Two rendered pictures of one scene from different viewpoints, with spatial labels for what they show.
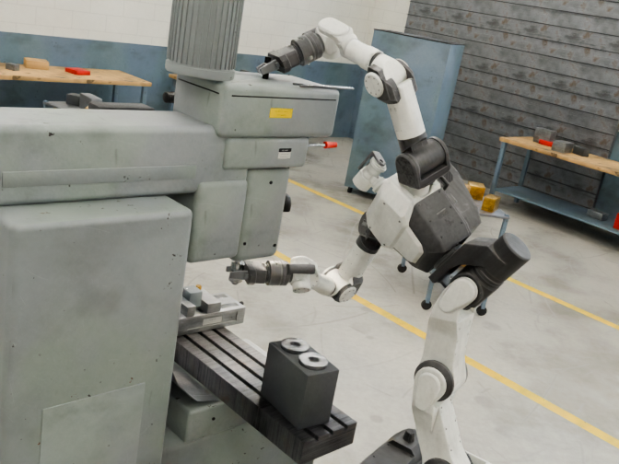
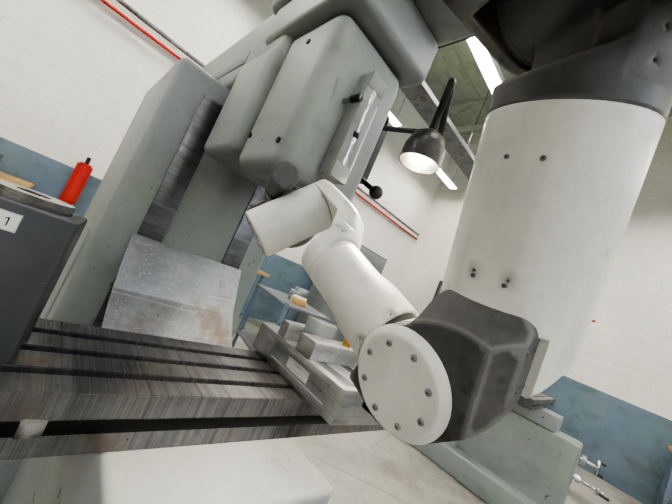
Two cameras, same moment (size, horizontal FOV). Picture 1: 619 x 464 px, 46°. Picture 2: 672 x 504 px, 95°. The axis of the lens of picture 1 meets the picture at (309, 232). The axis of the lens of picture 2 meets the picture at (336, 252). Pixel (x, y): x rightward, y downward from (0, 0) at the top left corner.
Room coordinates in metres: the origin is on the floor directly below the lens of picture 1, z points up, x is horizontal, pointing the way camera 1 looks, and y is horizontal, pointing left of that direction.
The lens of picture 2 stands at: (2.51, -0.40, 1.17)
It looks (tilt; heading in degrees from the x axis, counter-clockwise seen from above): 5 degrees up; 94
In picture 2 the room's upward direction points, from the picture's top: 23 degrees clockwise
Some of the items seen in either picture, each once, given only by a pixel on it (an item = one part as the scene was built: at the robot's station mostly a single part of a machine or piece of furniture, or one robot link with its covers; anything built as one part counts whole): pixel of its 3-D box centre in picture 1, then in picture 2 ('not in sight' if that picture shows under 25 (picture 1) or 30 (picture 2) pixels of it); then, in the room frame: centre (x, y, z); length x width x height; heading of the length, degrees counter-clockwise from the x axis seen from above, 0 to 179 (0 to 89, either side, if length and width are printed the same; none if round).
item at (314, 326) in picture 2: (191, 296); (318, 332); (2.50, 0.39, 1.04); 0.06 x 0.05 x 0.06; 44
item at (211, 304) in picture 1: (203, 299); (328, 350); (2.54, 0.35, 1.02); 0.15 x 0.06 x 0.04; 44
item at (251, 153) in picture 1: (245, 144); (346, 45); (2.30, 0.25, 1.68); 0.34 x 0.24 x 0.10; 136
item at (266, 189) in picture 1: (245, 205); (320, 124); (2.33, 0.22, 1.47); 0.21 x 0.19 x 0.32; 46
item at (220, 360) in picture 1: (212, 353); (236, 387); (2.38, 0.27, 0.89); 1.24 x 0.23 x 0.08; 46
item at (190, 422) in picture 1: (219, 386); (184, 434); (2.33, 0.22, 0.79); 0.50 x 0.35 x 0.12; 136
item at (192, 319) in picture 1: (196, 308); (316, 359); (2.52, 0.37, 0.98); 0.35 x 0.15 x 0.11; 134
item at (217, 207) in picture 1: (197, 209); (276, 132); (2.20, 0.36, 1.47); 0.24 x 0.19 x 0.26; 46
